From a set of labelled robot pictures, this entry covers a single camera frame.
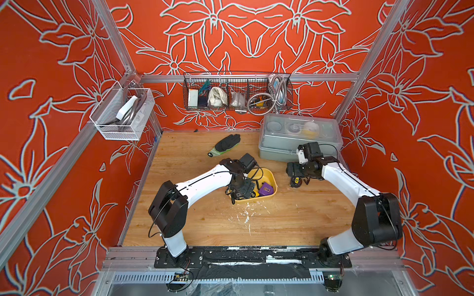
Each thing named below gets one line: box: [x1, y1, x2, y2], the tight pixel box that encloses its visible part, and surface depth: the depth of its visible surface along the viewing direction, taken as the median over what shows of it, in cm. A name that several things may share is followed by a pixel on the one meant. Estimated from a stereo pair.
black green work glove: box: [207, 133, 241, 158], surface depth 113 cm
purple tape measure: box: [257, 181, 275, 197], surface depth 92 cm
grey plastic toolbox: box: [257, 113, 344, 164], surface depth 98 cm
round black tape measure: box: [289, 176, 303, 189], surface depth 94 cm
